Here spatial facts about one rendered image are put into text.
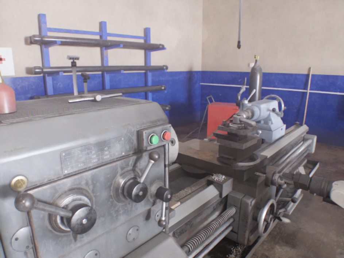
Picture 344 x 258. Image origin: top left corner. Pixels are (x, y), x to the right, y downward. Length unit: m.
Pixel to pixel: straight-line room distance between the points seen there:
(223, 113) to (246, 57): 1.93
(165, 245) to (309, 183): 0.74
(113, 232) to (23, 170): 0.35
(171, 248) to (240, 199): 0.53
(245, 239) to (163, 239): 0.60
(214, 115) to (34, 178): 4.04
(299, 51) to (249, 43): 1.11
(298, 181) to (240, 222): 0.37
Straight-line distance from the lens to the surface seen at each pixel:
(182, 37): 6.02
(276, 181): 1.42
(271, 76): 5.73
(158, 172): 0.85
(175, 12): 5.92
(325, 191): 1.30
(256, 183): 1.35
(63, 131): 0.66
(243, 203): 1.35
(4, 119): 0.70
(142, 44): 4.61
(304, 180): 1.31
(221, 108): 4.44
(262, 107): 2.10
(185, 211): 1.15
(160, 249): 0.96
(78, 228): 0.65
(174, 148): 1.12
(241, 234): 1.46
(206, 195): 1.27
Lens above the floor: 1.46
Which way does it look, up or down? 14 degrees down
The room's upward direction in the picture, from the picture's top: straight up
